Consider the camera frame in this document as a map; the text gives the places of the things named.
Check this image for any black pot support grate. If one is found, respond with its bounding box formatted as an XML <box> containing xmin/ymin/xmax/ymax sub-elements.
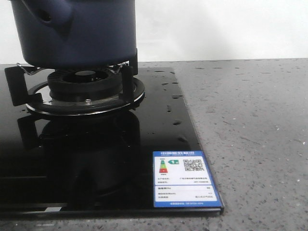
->
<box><xmin>4</xmin><ymin>54</ymin><xmax>145</xmax><ymax>117</ymax></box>

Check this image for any dark blue cooking pot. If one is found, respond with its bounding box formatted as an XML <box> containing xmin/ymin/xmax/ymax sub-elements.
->
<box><xmin>11</xmin><ymin>0</ymin><xmax>137</xmax><ymax>69</ymax></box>

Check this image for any blue energy label sticker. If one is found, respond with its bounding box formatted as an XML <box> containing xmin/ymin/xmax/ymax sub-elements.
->
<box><xmin>153</xmin><ymin>151</ymin><xmax>223</xmax><ymax>208</ymax></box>

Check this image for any black glass gas stove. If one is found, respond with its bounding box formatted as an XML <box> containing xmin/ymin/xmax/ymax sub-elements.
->
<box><xmin>0</xmin><ymin>66</ymin><xmax>224</xmax><ymax>218</ymax></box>

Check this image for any black gas burner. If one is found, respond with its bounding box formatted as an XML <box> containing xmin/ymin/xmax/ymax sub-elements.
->
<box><xmin>47</xmin><ymin>68</ymin><xmax>122</xmax><ymax>102</ymax></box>

